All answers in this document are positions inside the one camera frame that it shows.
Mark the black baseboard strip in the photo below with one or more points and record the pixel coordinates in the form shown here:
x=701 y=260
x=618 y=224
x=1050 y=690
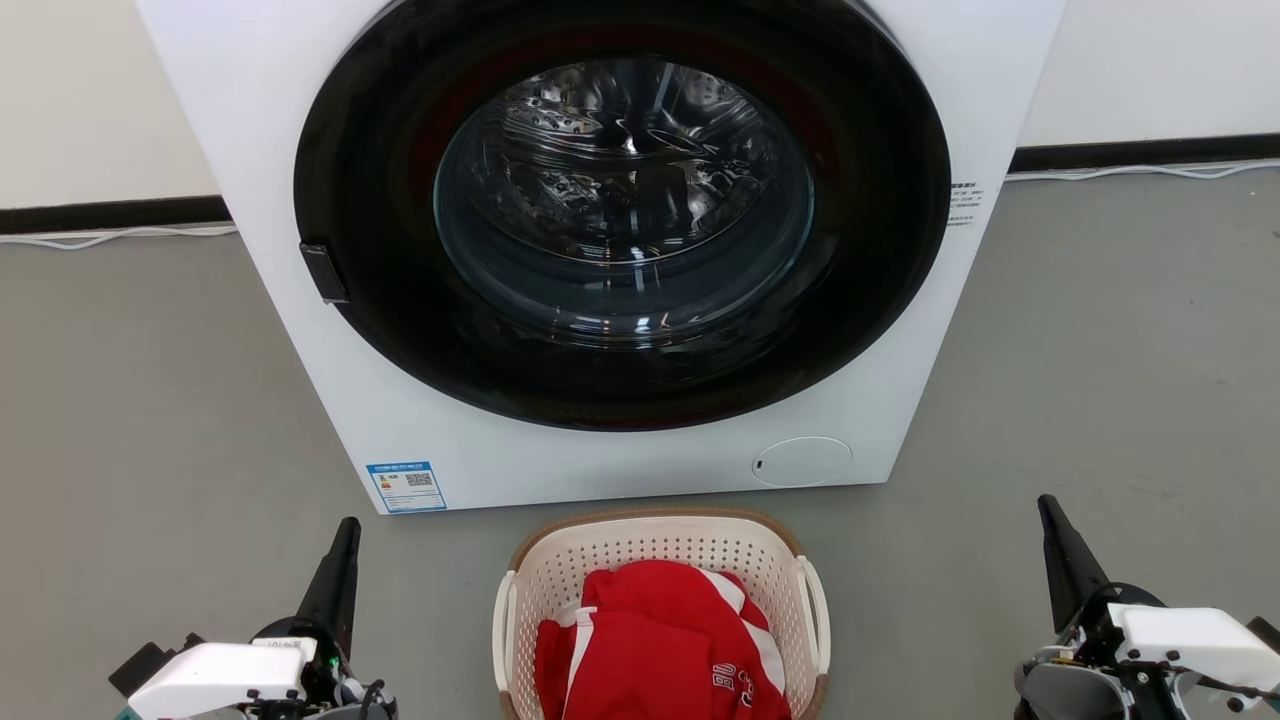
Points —
x=1150 y=152
x=110 y=214

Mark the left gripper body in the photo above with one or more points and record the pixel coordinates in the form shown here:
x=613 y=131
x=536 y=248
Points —
x=325 y=670

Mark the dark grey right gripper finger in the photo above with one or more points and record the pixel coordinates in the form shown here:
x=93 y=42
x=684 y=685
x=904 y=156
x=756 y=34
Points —
x=1068 y=570

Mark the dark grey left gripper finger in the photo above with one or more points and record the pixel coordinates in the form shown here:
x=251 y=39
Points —
x=335 y=590

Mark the round black washing machine door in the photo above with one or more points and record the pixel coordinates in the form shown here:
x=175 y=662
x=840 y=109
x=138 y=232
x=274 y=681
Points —
x=380 y=200

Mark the small printed text sticker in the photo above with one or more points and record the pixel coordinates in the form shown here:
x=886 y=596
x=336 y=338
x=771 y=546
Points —
x=964 y=205

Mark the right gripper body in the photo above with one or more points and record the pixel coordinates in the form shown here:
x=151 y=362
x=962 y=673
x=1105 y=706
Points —
x=1070 y=690

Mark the cream perforated laundry basket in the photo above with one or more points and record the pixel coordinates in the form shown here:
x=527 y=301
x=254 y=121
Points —
x=650 y=545

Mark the white front-load washing machine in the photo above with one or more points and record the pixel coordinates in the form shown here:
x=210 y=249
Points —
x=300 y=330

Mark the round white filter cover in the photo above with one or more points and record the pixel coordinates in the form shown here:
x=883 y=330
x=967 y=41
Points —
x=802 y=462

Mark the red white striped garment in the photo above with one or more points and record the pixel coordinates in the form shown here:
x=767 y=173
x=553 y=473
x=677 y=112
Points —
x=650 y=640

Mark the blue energy label sticker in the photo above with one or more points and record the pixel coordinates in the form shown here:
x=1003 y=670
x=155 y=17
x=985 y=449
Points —
x=406 y=487

